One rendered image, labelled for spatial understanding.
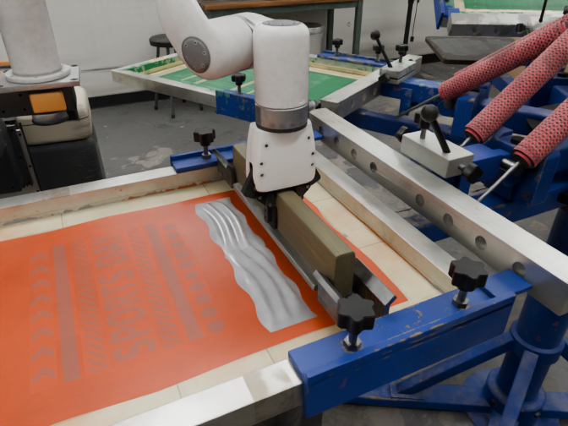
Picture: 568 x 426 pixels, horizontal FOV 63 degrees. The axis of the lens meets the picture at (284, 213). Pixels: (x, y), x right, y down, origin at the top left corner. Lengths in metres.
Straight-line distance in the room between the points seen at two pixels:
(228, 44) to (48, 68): 0.55
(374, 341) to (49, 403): 0.37
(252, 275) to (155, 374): 0.20
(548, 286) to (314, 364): 0.32
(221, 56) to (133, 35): 3.89
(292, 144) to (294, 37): 0.15
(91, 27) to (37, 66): 3.36
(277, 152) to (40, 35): 0.60
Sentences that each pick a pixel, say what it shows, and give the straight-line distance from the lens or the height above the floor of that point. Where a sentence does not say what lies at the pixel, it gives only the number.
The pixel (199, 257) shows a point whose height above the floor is 0.96.
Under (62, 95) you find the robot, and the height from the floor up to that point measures 1.11.
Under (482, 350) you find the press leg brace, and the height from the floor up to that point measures 0.28.
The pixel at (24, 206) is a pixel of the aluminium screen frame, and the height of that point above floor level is 0.98.
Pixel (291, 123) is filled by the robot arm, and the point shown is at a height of 1.18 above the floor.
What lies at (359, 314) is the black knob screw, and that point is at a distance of 0.51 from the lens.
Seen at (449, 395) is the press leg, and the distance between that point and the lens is 1.78.
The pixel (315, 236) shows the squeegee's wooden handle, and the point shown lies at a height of 1.06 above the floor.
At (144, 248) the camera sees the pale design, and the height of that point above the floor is 0.96.
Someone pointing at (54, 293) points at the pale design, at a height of 0.96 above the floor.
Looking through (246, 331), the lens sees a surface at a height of 0.96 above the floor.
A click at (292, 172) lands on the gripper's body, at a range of 0.70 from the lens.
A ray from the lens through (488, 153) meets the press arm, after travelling 0.97.
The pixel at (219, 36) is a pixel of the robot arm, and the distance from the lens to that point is 0.63.
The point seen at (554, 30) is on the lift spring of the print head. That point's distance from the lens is 1.20.
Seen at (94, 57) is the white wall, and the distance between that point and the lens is 4.50.
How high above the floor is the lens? 1.41
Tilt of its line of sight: 32 degrees down
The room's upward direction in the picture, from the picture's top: straight up
